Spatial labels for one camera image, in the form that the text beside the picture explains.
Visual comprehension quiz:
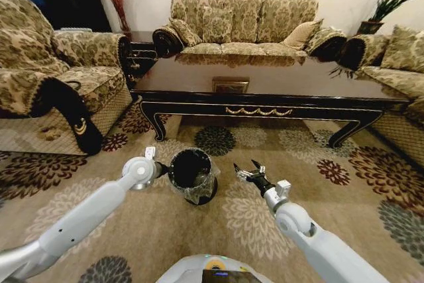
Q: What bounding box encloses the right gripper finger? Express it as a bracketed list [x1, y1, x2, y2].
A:
[250, 159, 266, 177]
[233, 162, 252, 181]

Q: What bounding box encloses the black trash bin clear liner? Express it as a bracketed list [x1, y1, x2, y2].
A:
[168, 148, 222, 207]

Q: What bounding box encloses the floral patterned rug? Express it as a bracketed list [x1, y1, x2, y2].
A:
[0, 97, 424, 283]

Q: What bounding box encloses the gold decorative box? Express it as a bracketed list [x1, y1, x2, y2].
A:
[211, 76, 250, 95]

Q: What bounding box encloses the dark wooden coffee table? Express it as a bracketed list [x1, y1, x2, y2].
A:
[129, 52, 415, 150]

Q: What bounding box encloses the dark wooden side table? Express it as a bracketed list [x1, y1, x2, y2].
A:
[121, 30, 159, 89]

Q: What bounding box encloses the floral cushion with fringe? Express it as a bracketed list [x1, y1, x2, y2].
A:
[168, 17, 202, 48]

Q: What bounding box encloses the plain beige cushion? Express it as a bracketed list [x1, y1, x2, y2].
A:
[283, 19, 325, 51]

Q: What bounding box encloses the floral square cushion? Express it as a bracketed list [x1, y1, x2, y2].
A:
[201, 7, 235, 44]

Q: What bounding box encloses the floral armchair black trim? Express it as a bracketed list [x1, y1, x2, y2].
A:
[0, 0, 134, 157]

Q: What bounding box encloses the floral three-seat sofa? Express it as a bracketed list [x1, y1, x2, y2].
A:
[151, 0, 348, 59]

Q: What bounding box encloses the floral sofa black armrest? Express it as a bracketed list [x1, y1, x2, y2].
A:
[340, 25, 424, 162]

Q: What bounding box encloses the large floral cushion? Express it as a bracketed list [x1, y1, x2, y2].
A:
[380, 25, 424, 74]

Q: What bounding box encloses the green plant in pot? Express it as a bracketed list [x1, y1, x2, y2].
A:
[358, 0, 424, 36]

